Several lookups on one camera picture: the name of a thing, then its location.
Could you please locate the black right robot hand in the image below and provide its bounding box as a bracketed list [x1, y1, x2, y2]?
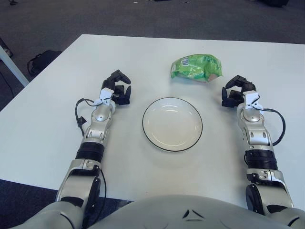
[221, 74, 257, 107]

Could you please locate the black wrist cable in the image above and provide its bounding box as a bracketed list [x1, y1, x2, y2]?
[258, 107, 286, 146]
[75, 98, 107, 138]

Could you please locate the white plate with black rim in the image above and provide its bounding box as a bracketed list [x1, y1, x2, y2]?
[142, 96, 203, 153]

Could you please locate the white table leg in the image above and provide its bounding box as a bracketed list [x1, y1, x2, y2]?
[0, 44, 30, 88]

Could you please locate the grey robot torso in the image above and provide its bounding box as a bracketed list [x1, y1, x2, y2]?
[88, 194, 289, 229]

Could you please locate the black bag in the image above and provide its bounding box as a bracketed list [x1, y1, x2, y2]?
[27, 50, 63, 74]

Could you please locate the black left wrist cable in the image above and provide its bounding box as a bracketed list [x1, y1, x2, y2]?
[75, 98, 107, 138]

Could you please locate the green snack bag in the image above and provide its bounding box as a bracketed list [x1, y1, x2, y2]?
[170, 53, 224, 83]

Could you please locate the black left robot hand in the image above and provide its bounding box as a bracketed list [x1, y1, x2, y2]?
[102, 70, 132, 107]

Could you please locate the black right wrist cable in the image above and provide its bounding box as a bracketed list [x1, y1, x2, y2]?
[258, 107, 286, 146]

